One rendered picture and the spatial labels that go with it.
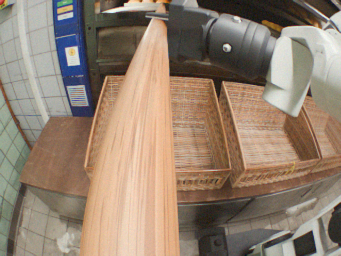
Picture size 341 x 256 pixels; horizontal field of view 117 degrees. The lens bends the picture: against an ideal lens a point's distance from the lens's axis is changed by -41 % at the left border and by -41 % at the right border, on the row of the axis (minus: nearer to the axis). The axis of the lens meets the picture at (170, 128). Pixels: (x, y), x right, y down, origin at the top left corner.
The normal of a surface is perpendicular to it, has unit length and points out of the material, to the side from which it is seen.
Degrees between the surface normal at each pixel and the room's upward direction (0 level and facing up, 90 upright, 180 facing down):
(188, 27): 90
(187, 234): 0
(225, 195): 0
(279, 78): 71
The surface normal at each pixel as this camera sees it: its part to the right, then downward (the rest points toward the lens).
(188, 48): -0.54, 0.54
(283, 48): -0.49, 0.28
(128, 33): 0.07, 0.40
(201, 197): 0.08, -0.73
